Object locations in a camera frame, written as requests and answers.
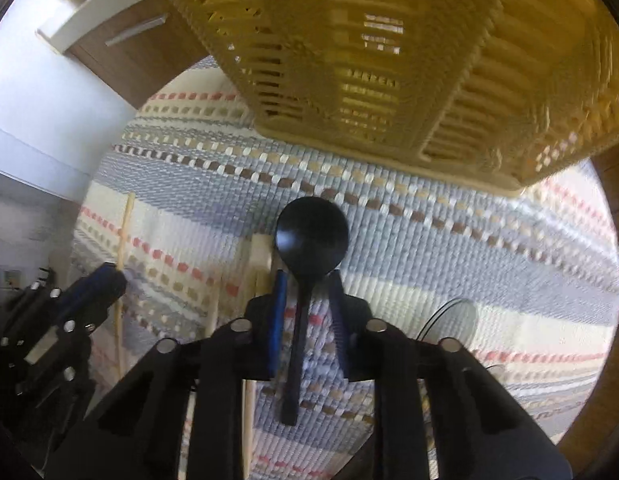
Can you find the clear plastic spoon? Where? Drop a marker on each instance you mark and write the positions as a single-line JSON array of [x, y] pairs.
[[454, 320]]

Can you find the white kitchen countertop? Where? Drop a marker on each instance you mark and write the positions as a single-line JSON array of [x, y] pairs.
[[89, 15]]

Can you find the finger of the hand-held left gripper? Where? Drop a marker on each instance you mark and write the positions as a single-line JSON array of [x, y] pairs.
[[97, 282], [99, 305]]

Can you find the black plastic spoon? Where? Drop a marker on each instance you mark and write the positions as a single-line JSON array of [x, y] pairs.
[[309, 240]]

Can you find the striped woven table mat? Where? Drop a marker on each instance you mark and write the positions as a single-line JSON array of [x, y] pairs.
[[439, 260]]

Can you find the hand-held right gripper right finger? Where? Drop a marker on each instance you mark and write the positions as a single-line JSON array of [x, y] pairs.
[[337, 320]]

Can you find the yellow plastic utensil basket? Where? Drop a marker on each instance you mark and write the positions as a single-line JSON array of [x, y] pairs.
[[389, 35]]

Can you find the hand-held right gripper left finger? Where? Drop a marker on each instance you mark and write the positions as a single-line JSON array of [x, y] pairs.
[[279, 320]]

